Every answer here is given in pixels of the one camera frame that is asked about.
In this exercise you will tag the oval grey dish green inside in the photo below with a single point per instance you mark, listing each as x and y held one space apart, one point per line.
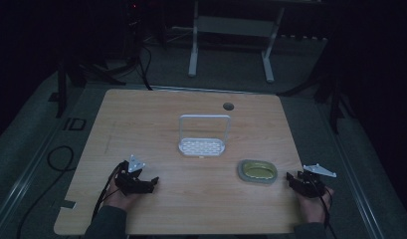
257 171

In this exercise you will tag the black metal stand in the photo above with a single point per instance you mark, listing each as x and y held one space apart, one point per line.
68 83
330 96

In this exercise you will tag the person's right hand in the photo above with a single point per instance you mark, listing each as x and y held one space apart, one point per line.
313 209

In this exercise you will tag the dark tape piece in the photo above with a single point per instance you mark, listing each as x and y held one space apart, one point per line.
67 204

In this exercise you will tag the white metal stand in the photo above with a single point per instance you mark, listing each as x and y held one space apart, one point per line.
231 26

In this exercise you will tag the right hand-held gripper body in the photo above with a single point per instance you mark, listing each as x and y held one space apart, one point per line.
312 184

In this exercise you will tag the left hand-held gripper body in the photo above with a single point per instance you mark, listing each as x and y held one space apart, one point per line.
129 182

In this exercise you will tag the person's left hand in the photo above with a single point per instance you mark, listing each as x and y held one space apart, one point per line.
119 199

